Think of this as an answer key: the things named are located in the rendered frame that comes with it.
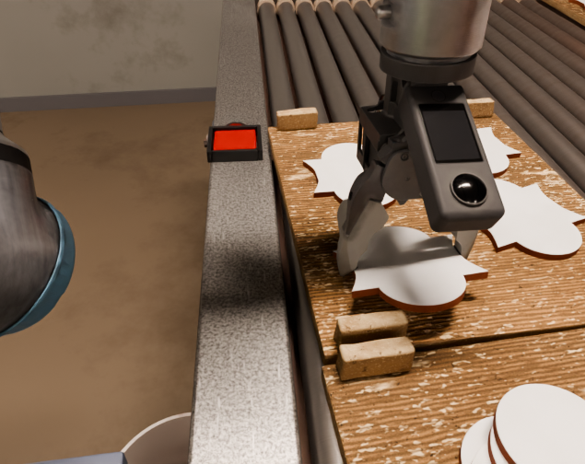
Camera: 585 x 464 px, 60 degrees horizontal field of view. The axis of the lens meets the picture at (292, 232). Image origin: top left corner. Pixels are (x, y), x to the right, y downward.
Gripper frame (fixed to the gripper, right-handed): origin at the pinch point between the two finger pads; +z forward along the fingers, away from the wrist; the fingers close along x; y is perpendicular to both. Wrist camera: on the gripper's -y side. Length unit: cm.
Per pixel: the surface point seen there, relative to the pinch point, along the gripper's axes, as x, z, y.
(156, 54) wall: 47, 54, 256
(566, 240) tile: -18.0, 0.4, 1.9
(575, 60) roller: -55, 1, 56
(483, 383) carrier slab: -2.2, 1.7, -12.3
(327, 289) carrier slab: 7.7, 1.0, -0.4
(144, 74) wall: 55, 65, 257
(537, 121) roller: -33.1, 1.9, 32.3
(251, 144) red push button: 11.9, 0.3, 29.7
